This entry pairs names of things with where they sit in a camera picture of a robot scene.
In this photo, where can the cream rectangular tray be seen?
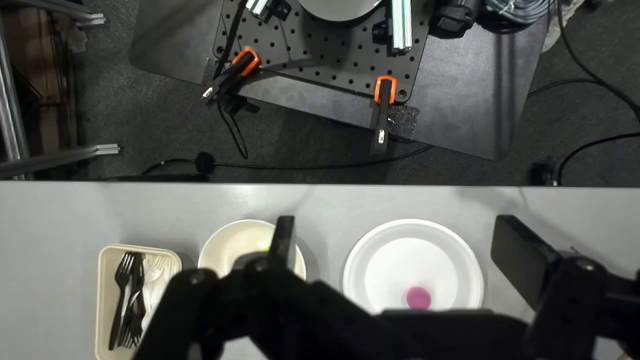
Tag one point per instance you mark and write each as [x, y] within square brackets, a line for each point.
[103, 301]

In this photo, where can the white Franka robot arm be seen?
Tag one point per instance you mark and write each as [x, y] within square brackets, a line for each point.
[336, 8]

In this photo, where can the cream round bowl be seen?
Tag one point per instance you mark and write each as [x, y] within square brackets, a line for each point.
[233, 247]

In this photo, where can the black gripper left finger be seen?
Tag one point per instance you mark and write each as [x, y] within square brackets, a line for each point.
[281, 240]

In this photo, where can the black cylinder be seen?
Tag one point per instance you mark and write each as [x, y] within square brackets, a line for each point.
[452, 16]

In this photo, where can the orange black clamp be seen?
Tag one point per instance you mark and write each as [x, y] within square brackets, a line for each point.
[384, 93]
[245, 63]

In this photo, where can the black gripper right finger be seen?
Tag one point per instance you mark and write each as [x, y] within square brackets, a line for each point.
[522, 261]

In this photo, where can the metal frame legs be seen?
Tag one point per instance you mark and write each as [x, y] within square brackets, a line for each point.
[41, 161]

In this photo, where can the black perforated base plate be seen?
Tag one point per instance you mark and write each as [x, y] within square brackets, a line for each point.
[320, 57]

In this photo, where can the black plastic fork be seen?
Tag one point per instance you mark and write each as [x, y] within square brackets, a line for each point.
[123, 292]
[136, 301]

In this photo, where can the aluminium extrusion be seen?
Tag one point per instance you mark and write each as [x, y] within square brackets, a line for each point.
[400, 23]
[256, 6]

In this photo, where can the white round plate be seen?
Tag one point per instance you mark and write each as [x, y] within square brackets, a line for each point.
[400, 261]

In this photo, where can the dark grey cart platform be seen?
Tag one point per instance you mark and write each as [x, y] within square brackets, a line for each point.
[467, 87]

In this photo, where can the purple ball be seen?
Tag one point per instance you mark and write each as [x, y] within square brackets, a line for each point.
[419, 298]

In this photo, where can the white plastic cutlery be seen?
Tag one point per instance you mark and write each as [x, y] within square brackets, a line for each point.
[158, 275]

